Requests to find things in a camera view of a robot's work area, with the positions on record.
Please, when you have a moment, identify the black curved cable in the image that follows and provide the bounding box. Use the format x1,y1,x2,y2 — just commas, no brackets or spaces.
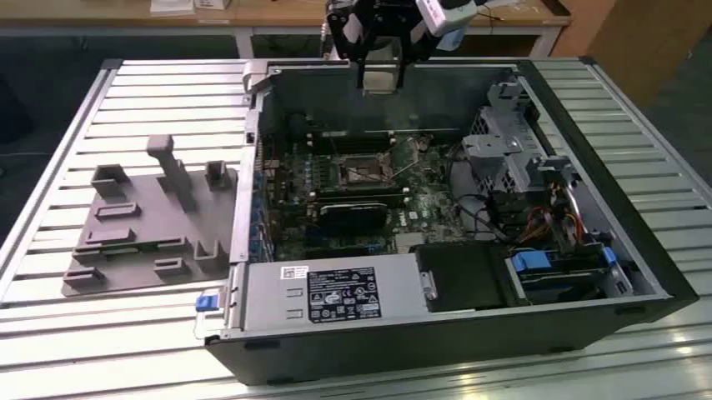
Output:
455,194,508,243

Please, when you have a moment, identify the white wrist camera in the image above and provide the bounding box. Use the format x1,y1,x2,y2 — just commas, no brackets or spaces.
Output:
415,0,480,37

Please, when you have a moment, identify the wooden cabinet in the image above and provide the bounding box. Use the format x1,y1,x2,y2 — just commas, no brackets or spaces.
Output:
549,0,712,109

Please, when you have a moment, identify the black graphics card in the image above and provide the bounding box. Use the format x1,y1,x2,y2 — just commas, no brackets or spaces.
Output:
309,199,390,233

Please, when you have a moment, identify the coloured wire bundle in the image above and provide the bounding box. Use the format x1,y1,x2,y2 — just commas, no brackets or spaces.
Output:
515,178,589,251

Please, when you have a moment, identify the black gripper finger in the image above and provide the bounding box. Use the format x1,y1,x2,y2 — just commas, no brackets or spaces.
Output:
353,37,375,92
395,36,414,92

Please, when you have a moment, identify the green motherboard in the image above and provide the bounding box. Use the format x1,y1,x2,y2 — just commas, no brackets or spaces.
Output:
260,132,462,262

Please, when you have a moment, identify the blue disk carrier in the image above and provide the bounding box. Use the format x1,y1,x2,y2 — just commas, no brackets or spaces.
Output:
508,247,557,276

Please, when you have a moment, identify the grey power supply unit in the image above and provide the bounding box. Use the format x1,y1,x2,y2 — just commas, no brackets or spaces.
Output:
237,253,432,334

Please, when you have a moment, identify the perforated metal drive cage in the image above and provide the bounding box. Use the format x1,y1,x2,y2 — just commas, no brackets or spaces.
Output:
460,81,557,193

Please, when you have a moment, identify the black RAM slot bank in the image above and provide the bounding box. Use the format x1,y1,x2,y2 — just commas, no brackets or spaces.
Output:
319,128,390,153
313,186,406,206

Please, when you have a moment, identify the grey plastic parts rack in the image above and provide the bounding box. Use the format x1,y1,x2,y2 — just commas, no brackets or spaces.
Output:
58,135,240,298

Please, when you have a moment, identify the black drive box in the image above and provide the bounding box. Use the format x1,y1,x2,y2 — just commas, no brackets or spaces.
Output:
414,243,527,313

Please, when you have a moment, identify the black open PC case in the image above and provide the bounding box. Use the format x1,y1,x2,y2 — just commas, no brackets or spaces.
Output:
203,57,699,387

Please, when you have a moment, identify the black CPU socket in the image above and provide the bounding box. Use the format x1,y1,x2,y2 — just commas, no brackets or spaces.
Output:
331,152,394,188

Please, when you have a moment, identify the silver square CPU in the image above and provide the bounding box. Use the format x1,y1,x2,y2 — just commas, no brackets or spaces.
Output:
363,69,402,95

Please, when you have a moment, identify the white cardboard box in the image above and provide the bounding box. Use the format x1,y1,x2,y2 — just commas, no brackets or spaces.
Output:
148,0,196,18

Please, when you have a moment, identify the small silver heatsink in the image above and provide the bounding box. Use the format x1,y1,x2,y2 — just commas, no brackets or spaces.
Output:
395,232,427,253

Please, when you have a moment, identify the wooden desk white frame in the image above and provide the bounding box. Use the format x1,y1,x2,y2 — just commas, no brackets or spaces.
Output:
0,0,571,59

